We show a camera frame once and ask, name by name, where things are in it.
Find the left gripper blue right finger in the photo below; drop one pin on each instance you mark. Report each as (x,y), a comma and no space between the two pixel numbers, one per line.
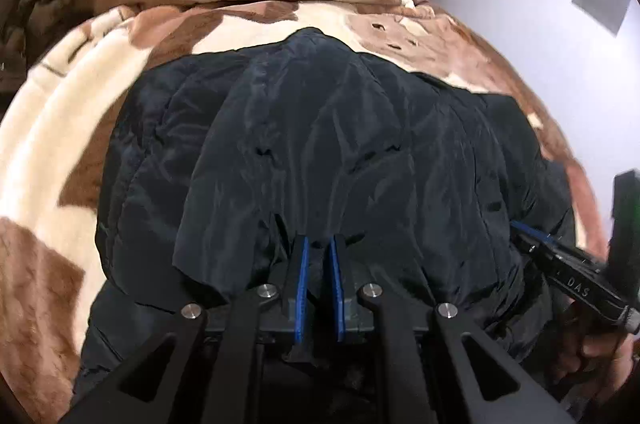
(346,276)

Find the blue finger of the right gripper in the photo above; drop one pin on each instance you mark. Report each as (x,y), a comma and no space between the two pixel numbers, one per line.
(524,230)

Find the black hooded puffer jacket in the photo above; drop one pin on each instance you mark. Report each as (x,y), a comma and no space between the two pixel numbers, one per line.
(218,161)

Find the person's right hand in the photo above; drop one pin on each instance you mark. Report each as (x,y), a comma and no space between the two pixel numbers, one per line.
(608,357)

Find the brown cream paw print blanket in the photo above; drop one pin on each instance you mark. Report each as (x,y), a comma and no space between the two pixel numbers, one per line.
(56,132)

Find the brown puffer jacket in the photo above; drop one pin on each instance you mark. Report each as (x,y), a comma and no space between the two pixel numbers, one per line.
(28,29)

